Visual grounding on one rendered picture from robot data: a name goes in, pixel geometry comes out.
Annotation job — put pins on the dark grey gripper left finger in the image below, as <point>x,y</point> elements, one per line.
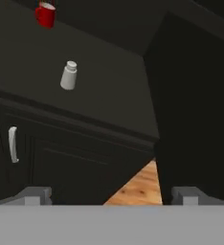
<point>34,195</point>

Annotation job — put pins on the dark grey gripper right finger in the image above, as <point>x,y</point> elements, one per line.
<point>189,195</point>

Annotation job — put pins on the black cabinet door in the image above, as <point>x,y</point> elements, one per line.
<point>82,166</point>

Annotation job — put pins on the tall black cabinet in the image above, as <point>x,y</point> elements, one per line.
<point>193,105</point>

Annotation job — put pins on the white shaker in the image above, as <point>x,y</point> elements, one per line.
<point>68,76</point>

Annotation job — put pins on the red mug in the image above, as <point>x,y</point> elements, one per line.
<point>45,14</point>

